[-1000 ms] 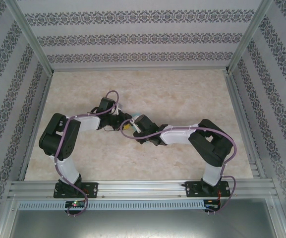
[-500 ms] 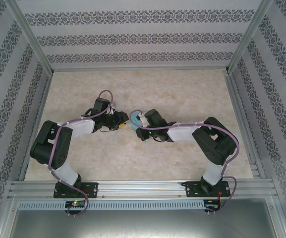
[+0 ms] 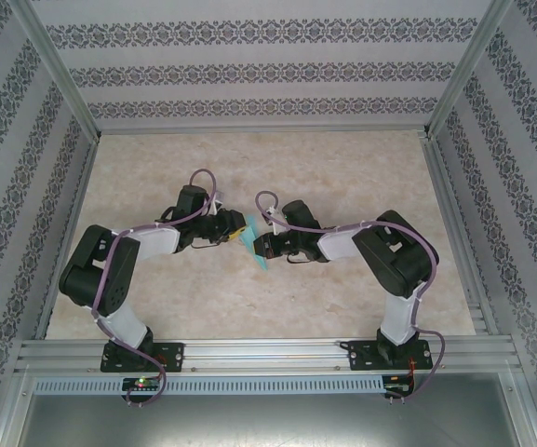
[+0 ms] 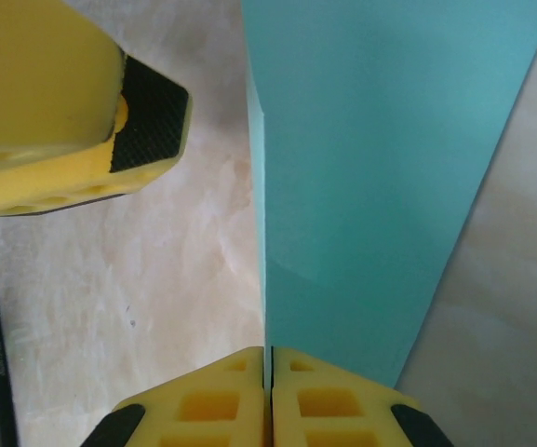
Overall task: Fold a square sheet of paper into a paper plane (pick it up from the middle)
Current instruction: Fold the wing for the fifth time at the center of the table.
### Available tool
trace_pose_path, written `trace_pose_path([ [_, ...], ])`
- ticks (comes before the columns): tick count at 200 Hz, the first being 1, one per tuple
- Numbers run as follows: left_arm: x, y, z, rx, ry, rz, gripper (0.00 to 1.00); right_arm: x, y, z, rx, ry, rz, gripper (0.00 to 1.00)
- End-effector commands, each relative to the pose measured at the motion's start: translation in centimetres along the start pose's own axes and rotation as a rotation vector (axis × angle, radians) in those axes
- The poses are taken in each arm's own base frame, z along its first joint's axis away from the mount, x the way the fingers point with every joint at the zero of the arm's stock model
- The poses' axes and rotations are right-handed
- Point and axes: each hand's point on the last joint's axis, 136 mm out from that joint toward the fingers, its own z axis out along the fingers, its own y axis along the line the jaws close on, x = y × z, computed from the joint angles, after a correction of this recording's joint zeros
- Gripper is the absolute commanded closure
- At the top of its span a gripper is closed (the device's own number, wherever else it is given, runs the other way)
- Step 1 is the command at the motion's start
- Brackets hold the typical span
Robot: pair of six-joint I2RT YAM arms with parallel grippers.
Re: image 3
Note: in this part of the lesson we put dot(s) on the aluminium mounting rail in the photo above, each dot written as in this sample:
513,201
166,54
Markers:
268,354

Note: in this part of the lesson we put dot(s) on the aluminium frame post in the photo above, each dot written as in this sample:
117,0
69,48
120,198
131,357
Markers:
63,70
461,70

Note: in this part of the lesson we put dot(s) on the aluminium frame crossbar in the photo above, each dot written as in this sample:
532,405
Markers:
263,129

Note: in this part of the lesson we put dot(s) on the grey sheet metal panel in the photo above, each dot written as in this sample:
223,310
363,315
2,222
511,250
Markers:
268,421

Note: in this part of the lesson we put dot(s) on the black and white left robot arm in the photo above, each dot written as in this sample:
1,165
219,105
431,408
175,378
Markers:
100,274

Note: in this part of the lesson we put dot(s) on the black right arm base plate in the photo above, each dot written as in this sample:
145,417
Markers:
363,356

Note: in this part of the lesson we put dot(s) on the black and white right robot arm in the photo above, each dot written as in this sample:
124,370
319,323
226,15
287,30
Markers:
393,261

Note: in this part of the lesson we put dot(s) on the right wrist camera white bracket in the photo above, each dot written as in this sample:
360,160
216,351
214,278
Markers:
274,221

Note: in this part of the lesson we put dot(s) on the light blue paper sheet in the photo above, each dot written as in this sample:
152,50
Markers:
249,233

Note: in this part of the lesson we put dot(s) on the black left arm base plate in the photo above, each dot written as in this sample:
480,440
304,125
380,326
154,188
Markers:
172,356

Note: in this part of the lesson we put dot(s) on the aluminium side rail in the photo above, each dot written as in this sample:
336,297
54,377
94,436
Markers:
68,209
454,233

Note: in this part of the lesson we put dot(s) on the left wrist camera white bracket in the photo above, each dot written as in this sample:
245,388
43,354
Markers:
218,203

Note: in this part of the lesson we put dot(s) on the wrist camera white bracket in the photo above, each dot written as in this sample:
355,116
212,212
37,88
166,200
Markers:
218,203
274,221

